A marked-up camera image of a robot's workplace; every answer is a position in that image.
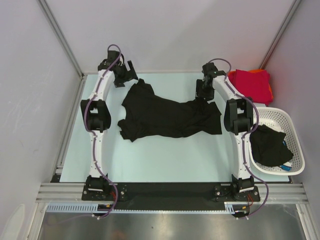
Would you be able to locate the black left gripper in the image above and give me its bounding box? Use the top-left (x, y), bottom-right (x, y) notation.
top-left (113, 60), bottom-right (138, 88)

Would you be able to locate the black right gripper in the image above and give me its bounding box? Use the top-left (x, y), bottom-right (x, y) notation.
top-left (195, 79), bottom-right (215, 102)

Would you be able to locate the black t shirt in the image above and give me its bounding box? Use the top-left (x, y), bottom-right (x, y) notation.
top-left (117, 79), bottom-right (222, 142)
top-left (249, 125), bottom-right (294, 167)

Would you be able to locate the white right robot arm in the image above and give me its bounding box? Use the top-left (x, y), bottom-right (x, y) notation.
top-left (195, 60), bottom-right (259, 202)

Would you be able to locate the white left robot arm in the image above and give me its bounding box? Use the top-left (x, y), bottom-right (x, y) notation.
top-left (80, 49), bottom-right (138, 201)

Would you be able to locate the folded red t shirt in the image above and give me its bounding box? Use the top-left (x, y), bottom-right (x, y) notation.
top-left (226, 69), bottom-right (273, 106)

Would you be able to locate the black t shirt in basket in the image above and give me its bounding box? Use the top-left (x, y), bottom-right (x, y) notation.
top-left (249, 125), bottom-right (294, 167)

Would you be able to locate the white plastic laundry basket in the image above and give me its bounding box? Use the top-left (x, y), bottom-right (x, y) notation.
top-left (248, 106), bottom-right (306, 176)

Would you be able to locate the blue white garment in basket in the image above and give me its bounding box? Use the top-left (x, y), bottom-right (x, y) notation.
top-left (280, 140), bottom-right (293, 171)

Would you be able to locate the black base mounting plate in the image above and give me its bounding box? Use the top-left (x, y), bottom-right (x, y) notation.
top-left (81, 182), bottom-right (261, 211)

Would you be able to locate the left aluminium corner post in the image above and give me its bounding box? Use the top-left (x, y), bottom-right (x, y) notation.
top-left (37, 0), bottom-right (85, 78)

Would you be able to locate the aluminium corner post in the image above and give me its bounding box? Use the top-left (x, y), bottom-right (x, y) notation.
top-left (37, 0), bottom-right (85, 78)
top-left (259, 0), bottom-right (304, 69)

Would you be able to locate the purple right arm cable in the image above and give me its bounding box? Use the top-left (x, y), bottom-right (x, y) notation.
top-left (204, 58), bottom-right (270, 221)

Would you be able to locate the right aluminium corner post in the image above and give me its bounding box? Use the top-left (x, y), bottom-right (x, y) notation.
top-left (259, 0), bottom-right (304, 69)

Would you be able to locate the white slotted cable duct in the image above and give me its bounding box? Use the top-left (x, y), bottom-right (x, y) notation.
top-left (46, 202), bottom-right (118, 214)

